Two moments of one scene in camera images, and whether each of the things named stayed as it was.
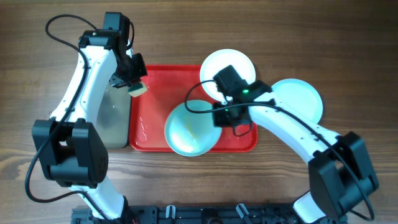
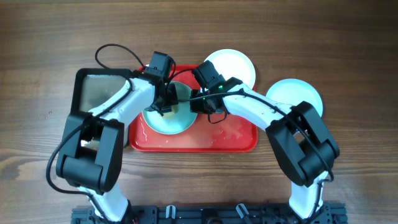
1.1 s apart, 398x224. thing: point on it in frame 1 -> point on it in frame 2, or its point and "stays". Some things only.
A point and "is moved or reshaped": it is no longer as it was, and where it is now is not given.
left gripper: (118, 80) -> (174, 101)
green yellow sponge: (137, 89) is moved or reshaped
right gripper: (224, 121) -> (199, 107)
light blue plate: (301, 96) stays
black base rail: (227, 213) stays
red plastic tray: (168, 86) stays
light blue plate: (189, 129) -> (184, 119)
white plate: (217, 61) stays
